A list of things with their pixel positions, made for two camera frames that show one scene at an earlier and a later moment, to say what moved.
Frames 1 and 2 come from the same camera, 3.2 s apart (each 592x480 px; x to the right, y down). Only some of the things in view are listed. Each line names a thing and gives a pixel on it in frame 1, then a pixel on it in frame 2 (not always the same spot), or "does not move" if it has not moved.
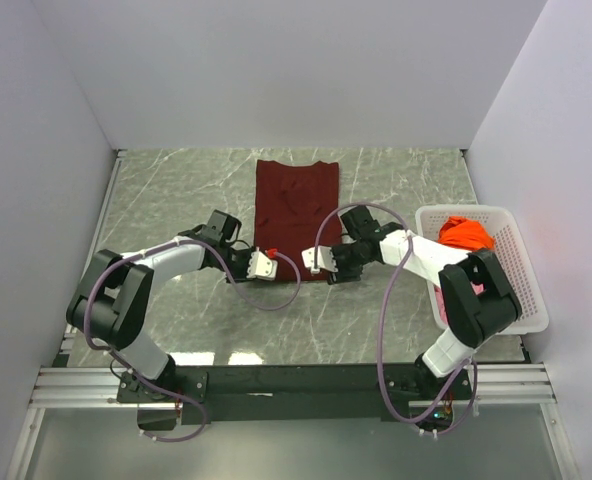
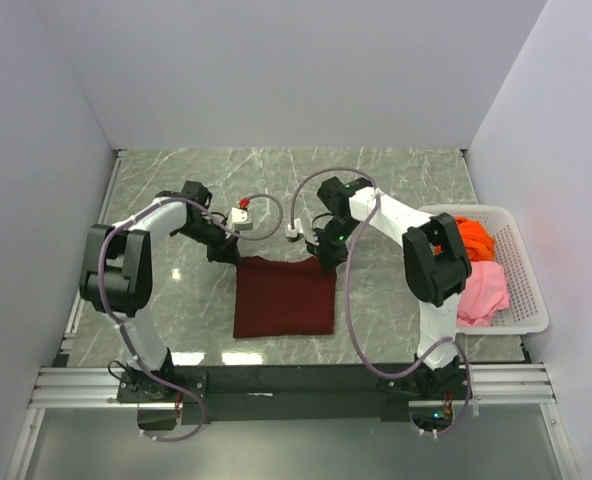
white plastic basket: (508, 249) does not move
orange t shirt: (466, 233) does not move
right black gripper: (342, 276) → (329, 257)
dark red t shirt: (291, 200) → (290, 298)
